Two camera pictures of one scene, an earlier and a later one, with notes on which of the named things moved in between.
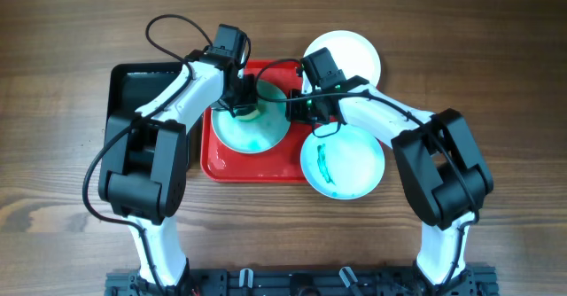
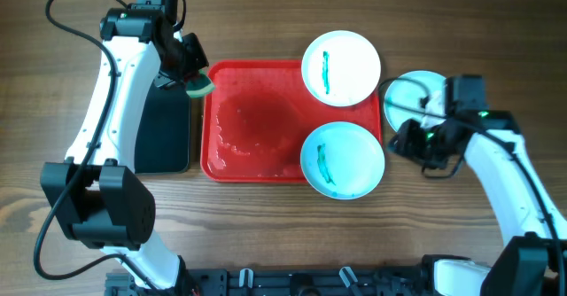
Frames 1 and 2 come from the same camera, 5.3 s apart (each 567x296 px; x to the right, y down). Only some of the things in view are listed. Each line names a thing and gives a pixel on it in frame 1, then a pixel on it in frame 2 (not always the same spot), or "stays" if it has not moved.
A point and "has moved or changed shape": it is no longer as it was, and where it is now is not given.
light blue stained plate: (345, 164) stays
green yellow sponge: (249, 117) has moved or changed shape
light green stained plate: (260, 134) → (418, 96)
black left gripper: (249, 97) → (195, 60)
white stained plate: (353, 53) stays
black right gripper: (292, 113) → (404, 144)
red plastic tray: (223, 162) stays
